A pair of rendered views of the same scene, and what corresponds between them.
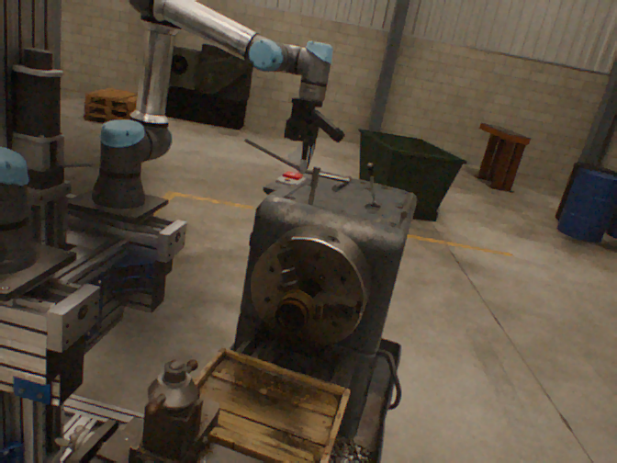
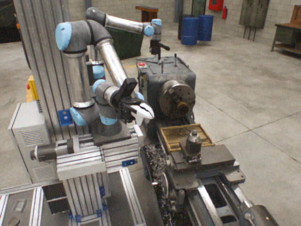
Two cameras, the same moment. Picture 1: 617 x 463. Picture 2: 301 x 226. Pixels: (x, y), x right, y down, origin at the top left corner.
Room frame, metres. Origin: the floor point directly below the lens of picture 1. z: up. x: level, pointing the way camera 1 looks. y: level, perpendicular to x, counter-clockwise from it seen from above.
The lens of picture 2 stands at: (-0.24, 0.86, 1.96)
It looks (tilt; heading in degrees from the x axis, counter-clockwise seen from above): 31 degrees down; 336
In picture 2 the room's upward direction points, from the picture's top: straight up
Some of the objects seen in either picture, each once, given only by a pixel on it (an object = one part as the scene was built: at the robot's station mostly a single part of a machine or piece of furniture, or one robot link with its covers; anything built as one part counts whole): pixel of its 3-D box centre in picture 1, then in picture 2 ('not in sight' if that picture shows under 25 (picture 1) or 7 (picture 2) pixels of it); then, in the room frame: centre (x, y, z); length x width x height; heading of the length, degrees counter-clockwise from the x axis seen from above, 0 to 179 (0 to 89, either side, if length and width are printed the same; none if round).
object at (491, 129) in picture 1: (496, 155); (146, 19); (9.75, -3.40, 0.50); 1.61 x 0.44 x 1.00; 2
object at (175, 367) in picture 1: (175, 369); (194, 132); (0.66, 0.16, 1.17); 0.04 x 0.04 x 0.03
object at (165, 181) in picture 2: not in sight; (170, 188); (0.65, 0.31, 0.75); 0.27 x 0.10 x 0.23; 168
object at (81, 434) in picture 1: (74, 437); (163, 163); (0.70, 0.34, 0.95); 0.07 x 0.04 x 0.04; 78
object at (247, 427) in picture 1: (263, 408); (186, 137); (0.95, 0.01, 0.89); 0.36 x 0.30 x 0.04; 78
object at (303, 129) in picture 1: (304, 120); (155, 46); (1.44, 0.06, 1.49); 0.09 x 0.08 x 0.12; 78
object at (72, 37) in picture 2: not in sight; (80, 77); (0.87, 0.75, 1.54); 0.15 x 0.12 x 0.55; 105
